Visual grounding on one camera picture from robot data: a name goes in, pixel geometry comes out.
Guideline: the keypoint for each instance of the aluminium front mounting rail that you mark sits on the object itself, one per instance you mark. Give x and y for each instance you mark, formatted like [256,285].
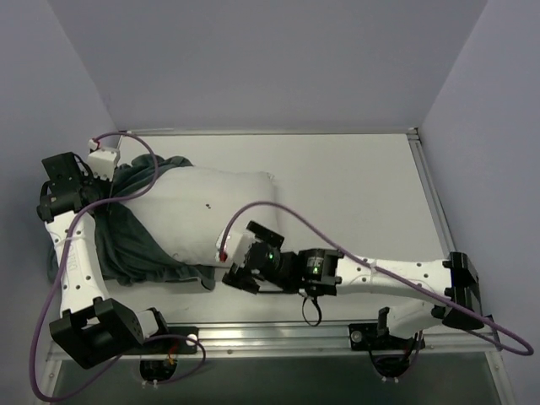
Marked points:
[297,339]

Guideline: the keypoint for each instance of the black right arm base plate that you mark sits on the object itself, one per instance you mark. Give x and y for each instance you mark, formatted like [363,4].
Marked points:
[364,337]

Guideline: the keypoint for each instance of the aluminium table edge rail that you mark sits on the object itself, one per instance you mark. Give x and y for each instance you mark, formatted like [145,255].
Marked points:
[439,211]

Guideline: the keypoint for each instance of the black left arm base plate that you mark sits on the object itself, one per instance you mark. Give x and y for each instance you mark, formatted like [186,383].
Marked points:
[170,345]

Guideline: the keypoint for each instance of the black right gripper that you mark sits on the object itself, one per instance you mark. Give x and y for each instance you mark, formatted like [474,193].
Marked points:
[251,256]

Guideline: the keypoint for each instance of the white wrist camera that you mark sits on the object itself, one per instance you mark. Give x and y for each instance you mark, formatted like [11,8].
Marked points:
[103,162]
[232,250]

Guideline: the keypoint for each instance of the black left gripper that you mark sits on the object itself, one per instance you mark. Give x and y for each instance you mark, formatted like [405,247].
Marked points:
[103,184]

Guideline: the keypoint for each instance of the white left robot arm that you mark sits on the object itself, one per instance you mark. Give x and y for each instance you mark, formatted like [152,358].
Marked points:
[92,326]

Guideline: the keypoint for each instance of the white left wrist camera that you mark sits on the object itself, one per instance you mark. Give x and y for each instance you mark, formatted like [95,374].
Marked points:
[103,162]

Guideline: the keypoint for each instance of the white pillow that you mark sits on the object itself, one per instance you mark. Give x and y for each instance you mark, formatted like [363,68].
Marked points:
[188,208]

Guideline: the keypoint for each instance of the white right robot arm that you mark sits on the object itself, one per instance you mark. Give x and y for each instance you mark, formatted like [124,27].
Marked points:
[441,292]

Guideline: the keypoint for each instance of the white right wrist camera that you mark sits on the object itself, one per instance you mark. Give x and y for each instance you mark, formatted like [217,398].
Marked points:
[232,250]

